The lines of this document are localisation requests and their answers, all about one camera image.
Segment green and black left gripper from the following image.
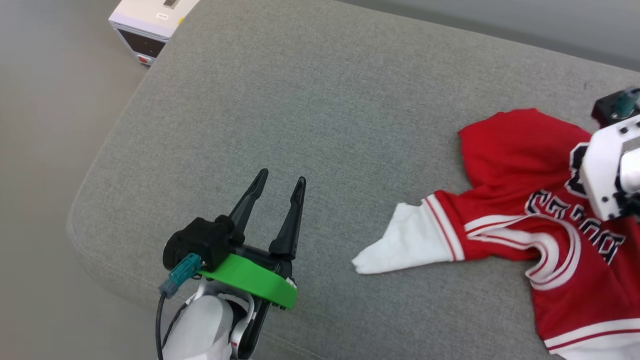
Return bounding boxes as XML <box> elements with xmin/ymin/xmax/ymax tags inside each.
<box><xmin>199</xmin><ymin>168</ymin><xmax>307</xmax><ymax>310</ymax></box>

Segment white equipment box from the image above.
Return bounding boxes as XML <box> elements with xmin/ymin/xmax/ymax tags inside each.
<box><xmin>108</xmin><ymin>0</ymin><xmax>201</xmax><ymax>67</ymax></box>

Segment teal left camera connector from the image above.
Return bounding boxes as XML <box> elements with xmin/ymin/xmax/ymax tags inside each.
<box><xmin>159</xmin><ymin>252</ymin><xmax>203</xmax><ymax>299</ymax></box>

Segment teal camera connector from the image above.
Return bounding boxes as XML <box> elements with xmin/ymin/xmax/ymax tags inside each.
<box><xmin>614</xmin><ymin>88</ymin><xmax>640</xmax><ymax>119</ymax></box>
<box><xmin>159</xmin><ymin>252</ymin><xmax>203</xmax><ymax>299</ymax></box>

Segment red and white jersey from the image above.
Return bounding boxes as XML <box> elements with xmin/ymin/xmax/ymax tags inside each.
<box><xmin>351</xmin><ymin>107</ymin><xmax>640</xmax><ymax>360</ymax></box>

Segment teal right camera connector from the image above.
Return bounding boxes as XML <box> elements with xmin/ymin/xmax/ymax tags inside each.
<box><xmin>614</xmin><ymin>88</ymin><xmax>640</xmax><ymax>119</ymax></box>

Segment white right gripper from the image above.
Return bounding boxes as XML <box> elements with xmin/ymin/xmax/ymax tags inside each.
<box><xmin>580</xmin><ymin>114</ymin><xmax>640</xmax><ymax>221</ymax></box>

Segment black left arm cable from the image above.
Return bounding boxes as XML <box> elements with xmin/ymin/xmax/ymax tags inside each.
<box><xmin>155</xmin><ymin>292</ymin><xmax>181</xmax><ymax>360</ymax></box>

